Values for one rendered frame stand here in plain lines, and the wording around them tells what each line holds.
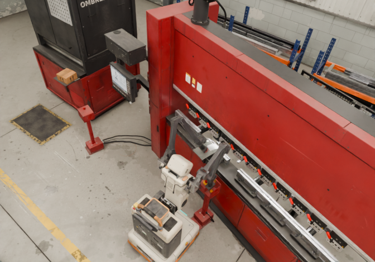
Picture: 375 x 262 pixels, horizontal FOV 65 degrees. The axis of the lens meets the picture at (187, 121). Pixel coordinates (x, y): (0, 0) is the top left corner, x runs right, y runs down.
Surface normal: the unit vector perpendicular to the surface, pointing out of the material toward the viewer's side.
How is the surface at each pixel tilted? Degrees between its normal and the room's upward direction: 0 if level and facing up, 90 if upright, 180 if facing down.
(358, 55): 90
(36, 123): 0
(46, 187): 0
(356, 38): 90
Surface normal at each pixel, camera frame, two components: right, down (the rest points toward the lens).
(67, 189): 0.06, -0.72
